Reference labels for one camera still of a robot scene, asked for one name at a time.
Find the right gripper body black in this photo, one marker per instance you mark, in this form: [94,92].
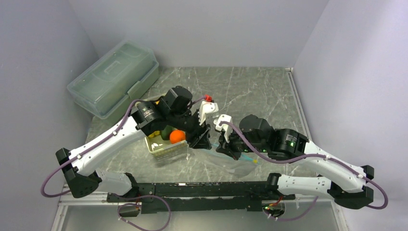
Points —
[236,140]

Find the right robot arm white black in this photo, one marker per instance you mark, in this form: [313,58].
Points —
[344,183]

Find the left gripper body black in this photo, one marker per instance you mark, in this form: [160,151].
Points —
[188,123]

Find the clear zip top bag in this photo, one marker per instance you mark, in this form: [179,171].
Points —
[238,169]

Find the yellow bananas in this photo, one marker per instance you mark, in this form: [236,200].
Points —
[154,134]

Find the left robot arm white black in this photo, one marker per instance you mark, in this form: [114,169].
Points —
[80,166]

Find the aluminium frame rail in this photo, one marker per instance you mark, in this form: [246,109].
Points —
[67,200]

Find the dark green avocado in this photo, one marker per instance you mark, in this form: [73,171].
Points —
[166,132]

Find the orange fruit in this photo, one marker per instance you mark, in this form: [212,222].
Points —
[177,136]

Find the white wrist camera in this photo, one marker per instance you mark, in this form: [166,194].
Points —
[208,109]
[222,125]

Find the pale green perforated basket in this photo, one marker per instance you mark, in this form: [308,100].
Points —
[158,147]

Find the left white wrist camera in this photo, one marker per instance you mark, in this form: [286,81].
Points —
[208,109]

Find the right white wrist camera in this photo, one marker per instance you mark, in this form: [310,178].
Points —
[222,125]

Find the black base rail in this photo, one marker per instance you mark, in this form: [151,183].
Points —
[198,196]

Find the clear lidded storage box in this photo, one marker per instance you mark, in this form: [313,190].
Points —
[105,86]

